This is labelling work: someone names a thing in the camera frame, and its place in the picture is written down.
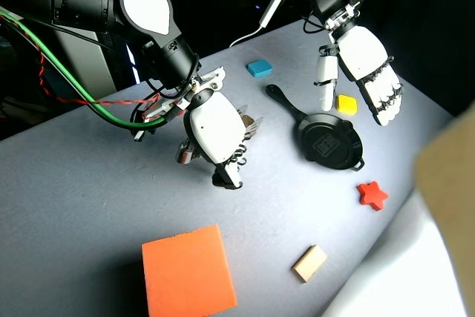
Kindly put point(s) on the orange box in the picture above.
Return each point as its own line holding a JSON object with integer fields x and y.
{"x": 185, "y": 272}

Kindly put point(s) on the black cast iron skillet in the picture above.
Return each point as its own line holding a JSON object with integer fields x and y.
{"x": 330, "y": 142}

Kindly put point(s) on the grey table cloth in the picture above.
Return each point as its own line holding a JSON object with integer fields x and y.
{"x": 92, "y": 202}

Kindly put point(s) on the red star block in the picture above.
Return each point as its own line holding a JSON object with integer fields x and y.
{"x": 372, "y": 195}

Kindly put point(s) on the white backdrop sheet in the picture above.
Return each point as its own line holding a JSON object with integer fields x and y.
{"x": 401, "y": 268}

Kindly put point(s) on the beige wooden block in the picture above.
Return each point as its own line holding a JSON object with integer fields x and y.
{"x": 310, "y": 263}

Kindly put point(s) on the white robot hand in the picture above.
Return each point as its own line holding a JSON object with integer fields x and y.
{"x": 361, "y": 53}
{"x": 215, "y": 127}

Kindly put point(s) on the blue block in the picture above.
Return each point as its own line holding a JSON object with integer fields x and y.
{"x": 259, "y": 68}

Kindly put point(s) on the brown chocolate-like block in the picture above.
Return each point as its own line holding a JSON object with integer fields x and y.
{"x": 248, "y": 121}

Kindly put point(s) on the yellow block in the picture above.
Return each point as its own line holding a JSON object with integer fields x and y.
{"x": 347, "y": 104}

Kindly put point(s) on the beige cardboard piece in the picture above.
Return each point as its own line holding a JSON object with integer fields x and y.
{"x": 452, "y": 183}

